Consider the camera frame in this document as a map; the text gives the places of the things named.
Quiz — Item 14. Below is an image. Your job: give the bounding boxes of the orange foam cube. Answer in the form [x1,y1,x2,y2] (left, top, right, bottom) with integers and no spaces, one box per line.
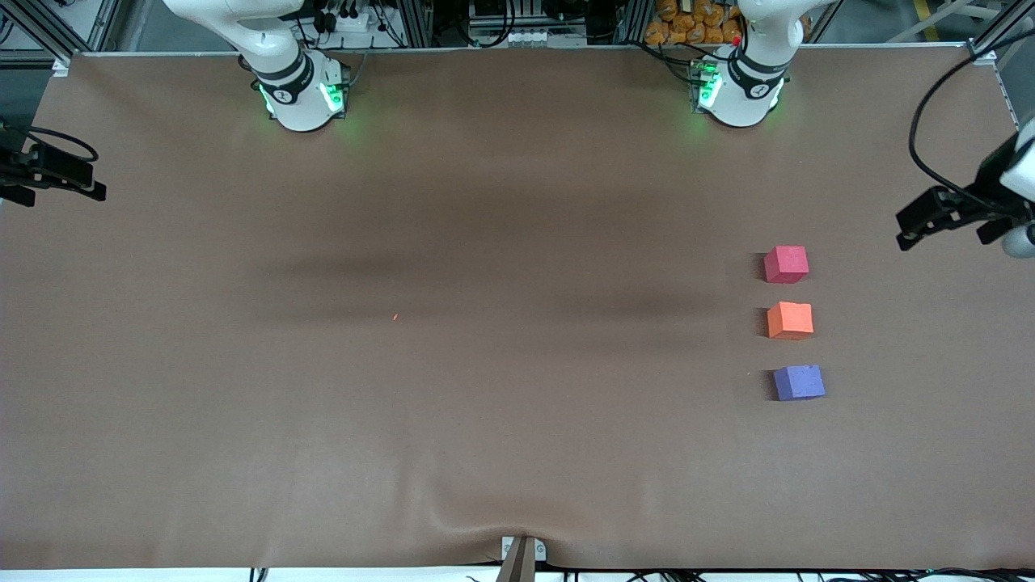
[767,302,814,340]

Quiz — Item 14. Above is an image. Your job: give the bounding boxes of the red foam cube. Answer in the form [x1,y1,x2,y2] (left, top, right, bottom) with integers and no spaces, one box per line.
[763,246,810,285]

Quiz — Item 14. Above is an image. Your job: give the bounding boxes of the violet foam cube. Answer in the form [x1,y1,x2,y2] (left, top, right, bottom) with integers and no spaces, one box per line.
[773,365,827,403]

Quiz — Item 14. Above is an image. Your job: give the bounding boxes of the pile of orange packets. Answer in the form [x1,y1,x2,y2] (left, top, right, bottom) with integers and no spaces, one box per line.
[644,0,746,47]

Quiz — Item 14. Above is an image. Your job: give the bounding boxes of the white power strip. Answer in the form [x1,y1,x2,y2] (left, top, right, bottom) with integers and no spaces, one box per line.
[314,4,394,35]

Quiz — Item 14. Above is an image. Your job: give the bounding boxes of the brown table mat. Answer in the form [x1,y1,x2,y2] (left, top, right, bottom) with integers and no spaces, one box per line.
[0,48,1035,571]

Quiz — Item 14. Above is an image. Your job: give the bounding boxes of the white terminal block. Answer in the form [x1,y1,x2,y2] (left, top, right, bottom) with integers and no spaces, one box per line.
[501,29,588,48]

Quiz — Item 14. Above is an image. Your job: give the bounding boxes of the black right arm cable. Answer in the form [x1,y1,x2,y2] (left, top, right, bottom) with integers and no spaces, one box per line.
[6,125,100,162]

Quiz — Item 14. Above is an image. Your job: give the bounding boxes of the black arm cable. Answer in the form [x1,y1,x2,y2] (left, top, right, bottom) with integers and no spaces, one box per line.
[907,31,1035,213]
[6,125,100,162]

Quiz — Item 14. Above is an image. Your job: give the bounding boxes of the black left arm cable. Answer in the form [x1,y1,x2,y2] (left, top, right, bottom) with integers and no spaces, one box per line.
[907,31,1035,213]

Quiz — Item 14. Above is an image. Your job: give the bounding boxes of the aluminium frame post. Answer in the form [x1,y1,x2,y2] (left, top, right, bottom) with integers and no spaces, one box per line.
[0,0,122,78]
[946,0,1035,65]

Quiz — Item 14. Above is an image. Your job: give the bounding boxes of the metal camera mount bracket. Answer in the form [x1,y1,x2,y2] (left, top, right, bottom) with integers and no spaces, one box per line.
[495,535,547,582]

